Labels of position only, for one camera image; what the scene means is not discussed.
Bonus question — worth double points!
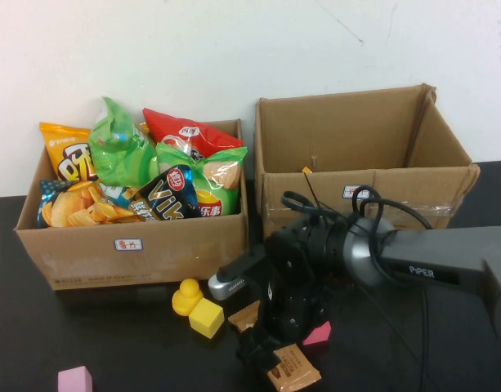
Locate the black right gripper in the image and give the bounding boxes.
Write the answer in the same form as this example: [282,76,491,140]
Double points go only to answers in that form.
[235,216,350,368]

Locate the brown snack bar packet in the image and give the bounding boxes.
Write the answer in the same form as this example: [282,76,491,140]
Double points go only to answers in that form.
[266,344,322,392]

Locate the dark brown snack packet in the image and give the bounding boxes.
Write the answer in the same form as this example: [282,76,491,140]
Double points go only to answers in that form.
[227,301,263,333]

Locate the teal white snack packet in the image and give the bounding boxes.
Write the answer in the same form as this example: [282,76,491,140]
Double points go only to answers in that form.
[98,183,135,206]

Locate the magenta foam cube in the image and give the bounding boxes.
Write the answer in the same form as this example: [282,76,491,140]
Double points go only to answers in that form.
[302,319,333,349]

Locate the yellow foam cube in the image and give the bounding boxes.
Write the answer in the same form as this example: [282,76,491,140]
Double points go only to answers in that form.
[188,297,226,340]

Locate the yellow duck toy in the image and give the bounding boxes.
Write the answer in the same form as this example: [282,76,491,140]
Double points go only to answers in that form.
[171,278,204,318]

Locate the clear packing tape strip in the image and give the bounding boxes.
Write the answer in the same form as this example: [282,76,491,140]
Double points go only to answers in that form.
[265,200,456,225]

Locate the black zip tie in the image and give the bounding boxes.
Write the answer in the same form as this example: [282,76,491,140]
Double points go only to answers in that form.
[302,171,324,210]

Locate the white label with red writing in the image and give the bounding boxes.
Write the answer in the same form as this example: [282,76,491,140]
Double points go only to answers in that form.
[113,238,145,252]
[342,184,372,201]

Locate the green potato print chip bag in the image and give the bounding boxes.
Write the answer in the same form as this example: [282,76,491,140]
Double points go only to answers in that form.
[155,142,248,219]

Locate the black chip bag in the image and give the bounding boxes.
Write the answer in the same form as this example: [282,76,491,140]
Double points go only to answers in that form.
[128,163,203,223]

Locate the cardboard box of chips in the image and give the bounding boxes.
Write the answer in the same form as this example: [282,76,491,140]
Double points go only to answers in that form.
[13,118,251,292]

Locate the light pink foam cube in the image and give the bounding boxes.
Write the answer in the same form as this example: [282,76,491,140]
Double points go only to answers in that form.
[56,365,93,392]

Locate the taped cardboard box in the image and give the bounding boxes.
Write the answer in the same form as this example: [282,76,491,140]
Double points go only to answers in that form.
[253,83,481,247]

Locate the red chip bag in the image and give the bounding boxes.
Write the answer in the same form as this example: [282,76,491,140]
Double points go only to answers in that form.
[141,107,244,158]

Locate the plain green chip bag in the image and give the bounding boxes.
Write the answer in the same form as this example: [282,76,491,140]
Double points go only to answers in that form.
[88,96,162,189]

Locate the blue ridged chips bag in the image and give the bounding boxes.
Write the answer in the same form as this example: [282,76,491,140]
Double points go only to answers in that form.
[36,179,143,229]

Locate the orange chip bag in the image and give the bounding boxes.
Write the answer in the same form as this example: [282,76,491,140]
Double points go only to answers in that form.
[38,121,100,183]

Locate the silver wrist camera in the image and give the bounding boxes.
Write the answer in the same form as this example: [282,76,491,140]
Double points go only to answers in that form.
[208,243,273,302]

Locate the black camera cable loop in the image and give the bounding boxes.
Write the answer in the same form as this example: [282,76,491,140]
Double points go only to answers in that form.
[280,189,317,214]

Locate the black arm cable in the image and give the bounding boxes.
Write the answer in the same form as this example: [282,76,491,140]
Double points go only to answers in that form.
[350,185,436,392]

